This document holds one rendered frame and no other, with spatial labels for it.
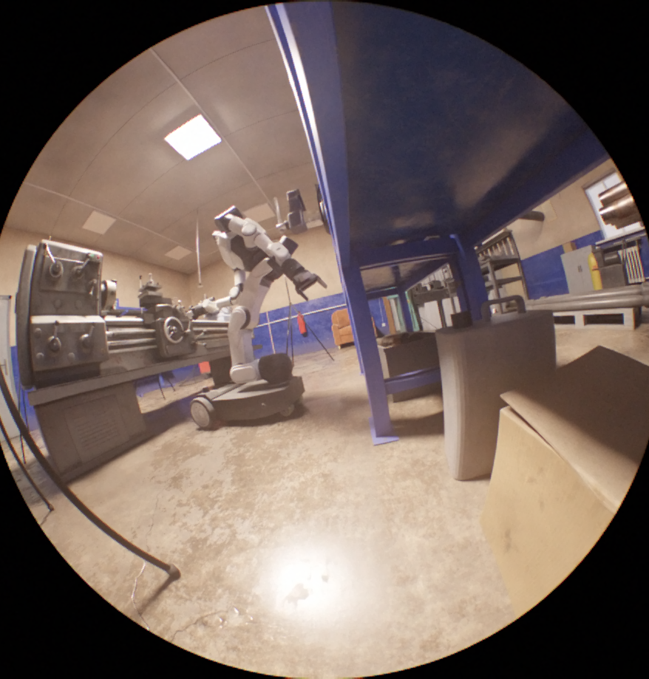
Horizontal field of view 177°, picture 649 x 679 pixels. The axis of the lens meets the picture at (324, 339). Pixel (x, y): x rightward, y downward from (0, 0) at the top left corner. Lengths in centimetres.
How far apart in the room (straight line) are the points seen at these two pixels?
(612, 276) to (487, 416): 358
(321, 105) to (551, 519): 45
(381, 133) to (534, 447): 43
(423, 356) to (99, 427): 184
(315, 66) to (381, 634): 61
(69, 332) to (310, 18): 139
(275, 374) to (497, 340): 107
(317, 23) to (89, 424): 154
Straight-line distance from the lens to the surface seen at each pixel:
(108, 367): 162
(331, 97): 23
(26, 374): 146
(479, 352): 44
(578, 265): 543
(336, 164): 29
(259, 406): 117
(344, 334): 461
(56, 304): 155
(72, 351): 137
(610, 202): 148
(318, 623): 43
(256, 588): 49
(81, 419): 145
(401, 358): 103
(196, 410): 142
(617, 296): 228
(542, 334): 52
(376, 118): 33
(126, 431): 156
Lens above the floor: 41
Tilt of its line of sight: 2 degrees down
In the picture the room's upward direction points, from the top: 13 degrees counter-clockwise
